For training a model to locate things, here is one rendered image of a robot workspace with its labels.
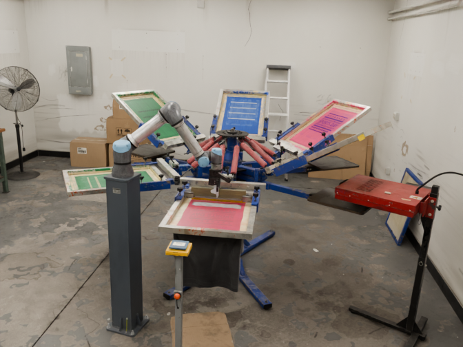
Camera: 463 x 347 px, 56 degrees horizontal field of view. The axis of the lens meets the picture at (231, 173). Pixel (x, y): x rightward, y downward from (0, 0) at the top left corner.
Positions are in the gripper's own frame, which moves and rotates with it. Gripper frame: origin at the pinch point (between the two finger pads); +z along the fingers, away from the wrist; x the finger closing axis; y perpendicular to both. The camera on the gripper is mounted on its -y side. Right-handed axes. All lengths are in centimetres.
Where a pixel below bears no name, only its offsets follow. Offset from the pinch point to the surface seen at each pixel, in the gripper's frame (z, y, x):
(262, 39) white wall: -112, -8, -413
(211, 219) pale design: 5.3, -0.2, 35.1
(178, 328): 60, 12, 79
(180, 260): 13, 11, 79
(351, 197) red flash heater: -4, -97, -3
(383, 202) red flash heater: -7, -117, 9
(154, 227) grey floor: 101, 93, -152
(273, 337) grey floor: 101, -48, 24
